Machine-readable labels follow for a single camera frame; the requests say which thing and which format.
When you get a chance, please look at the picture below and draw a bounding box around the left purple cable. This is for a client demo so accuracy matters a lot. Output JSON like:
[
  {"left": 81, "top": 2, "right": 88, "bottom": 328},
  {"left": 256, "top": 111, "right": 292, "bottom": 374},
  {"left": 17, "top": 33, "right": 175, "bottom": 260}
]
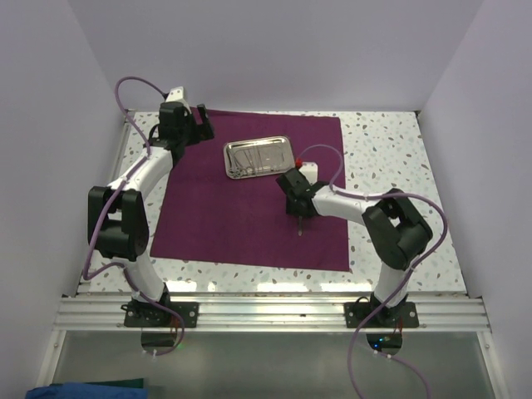
[{"left": 81, "top": 76, "right": 188, "bottom": 357}]

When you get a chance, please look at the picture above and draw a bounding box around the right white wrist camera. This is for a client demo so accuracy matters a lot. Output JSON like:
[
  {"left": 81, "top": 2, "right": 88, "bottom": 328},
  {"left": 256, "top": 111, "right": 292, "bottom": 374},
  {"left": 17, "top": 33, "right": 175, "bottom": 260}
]
[{"left": 295, "top": 158, "right": 318, "bottom": 184}]

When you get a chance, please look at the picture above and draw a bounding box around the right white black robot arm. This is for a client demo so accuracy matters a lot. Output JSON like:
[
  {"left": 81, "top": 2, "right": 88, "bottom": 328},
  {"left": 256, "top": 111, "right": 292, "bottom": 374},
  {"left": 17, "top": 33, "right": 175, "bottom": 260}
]
[{"left": 276, "top": 168, "right": 433, "bottom": 327}]

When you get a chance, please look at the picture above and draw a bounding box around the purple surgical cloth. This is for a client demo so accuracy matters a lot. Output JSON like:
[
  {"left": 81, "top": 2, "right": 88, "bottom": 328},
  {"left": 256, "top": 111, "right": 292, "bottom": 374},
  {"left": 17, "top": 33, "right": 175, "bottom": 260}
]
[{"left": 150, "top": 110, "right": 349, "bottom": 272}]

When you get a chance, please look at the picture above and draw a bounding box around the steel instrument tray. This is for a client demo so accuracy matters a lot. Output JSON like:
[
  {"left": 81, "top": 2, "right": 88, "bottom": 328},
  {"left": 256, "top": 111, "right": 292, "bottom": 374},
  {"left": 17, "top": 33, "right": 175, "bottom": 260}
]
[{"left": 223, "top": 135, "right": 295, "bottom": 180}]

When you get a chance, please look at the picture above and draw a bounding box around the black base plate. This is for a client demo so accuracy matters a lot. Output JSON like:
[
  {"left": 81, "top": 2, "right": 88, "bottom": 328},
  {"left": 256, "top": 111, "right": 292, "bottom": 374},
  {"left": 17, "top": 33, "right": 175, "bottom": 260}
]
[
  {"left": 343, "top": 300, "right": 420, "bottom": 329},
  {"left": 121, "top": 301, "right": 200, "bottom": 328}
]

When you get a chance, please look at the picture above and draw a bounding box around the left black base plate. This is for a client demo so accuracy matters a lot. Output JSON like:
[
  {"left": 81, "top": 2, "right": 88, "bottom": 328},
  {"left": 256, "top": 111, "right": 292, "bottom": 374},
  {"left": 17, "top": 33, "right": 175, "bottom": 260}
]
[{"left": 121, "top": 301, "right": 200, "bottom": 328}]

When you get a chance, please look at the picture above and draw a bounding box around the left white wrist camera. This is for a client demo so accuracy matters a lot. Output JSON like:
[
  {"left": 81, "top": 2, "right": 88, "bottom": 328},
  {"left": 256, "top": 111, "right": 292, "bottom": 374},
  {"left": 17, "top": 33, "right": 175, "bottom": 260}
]
[{"left": 165, "top": 86, "right": 185, "bottom": 102}]

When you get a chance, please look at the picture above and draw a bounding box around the blue cloth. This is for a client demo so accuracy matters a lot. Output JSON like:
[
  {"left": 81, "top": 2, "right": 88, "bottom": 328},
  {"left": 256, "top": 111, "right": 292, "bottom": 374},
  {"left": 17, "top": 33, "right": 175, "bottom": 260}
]
[{"left": 25, "top": 383, "right": 149, "bottom": 399}]

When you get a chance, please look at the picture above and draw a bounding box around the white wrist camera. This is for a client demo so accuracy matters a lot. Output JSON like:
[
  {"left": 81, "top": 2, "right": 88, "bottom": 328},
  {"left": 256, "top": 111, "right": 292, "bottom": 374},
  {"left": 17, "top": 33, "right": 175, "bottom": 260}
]
[
  {"left": 295, "top": 158, "right": 318, "bottom": 184},
  {"left": 165, "top": 86, "right": 185, "bottom": 102}
]

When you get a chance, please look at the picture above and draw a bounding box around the aluminium front rail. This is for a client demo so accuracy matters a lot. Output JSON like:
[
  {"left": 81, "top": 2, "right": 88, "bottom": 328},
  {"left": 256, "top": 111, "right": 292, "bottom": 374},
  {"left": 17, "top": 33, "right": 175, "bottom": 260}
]
[{"left": 53, "top": 293, "right": 491, "bottom": 333}]

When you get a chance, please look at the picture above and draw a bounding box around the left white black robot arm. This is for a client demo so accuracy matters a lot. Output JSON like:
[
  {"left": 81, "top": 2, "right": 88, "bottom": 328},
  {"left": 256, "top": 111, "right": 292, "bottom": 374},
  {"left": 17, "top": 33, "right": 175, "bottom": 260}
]
[{"left": 82, "top": 100, "right": 214, "bottom": 327}]

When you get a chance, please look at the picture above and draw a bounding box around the aluminium rail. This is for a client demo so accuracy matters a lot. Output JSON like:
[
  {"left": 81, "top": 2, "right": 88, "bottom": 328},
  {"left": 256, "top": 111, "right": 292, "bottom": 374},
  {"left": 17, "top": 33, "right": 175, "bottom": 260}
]
[
  {"left": 80, "top": 109, "right": 136, "bottom": 282},
  {"left": 53, "top": 293, "right": 491, "bottom": 333}
]

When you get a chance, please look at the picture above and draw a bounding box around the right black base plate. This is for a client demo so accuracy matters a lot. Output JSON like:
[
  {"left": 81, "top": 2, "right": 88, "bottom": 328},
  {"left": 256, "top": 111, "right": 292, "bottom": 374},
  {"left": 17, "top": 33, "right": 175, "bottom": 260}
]
[{"left": 343, "top": 300, "right": 420, "bottom": 329}]

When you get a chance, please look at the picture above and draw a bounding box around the aluminium left side rail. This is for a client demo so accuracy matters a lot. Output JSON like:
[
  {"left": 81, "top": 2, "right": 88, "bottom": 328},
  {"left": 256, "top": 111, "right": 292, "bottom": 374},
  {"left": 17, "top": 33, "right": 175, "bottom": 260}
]
[{"left": 80, "top": 109, "right": 136, "bottom": 282}]

